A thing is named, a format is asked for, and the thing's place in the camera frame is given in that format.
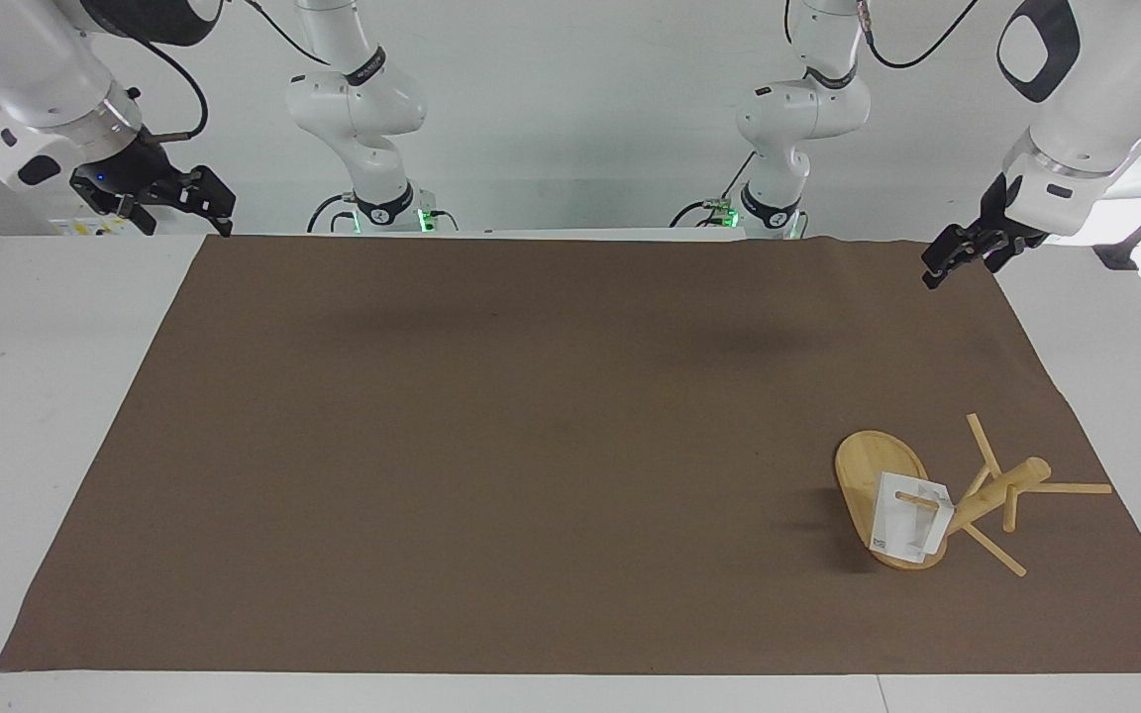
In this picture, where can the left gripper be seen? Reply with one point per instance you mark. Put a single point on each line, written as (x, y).
(996, 212)

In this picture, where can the wooden cup rack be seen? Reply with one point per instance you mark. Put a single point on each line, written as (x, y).
(868, 485)

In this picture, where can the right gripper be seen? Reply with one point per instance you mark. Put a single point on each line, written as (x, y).
(125, 170)

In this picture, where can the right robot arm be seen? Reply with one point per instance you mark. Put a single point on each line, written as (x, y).
(36, 69)

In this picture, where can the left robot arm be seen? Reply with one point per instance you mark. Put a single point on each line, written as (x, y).
(1095, 89)

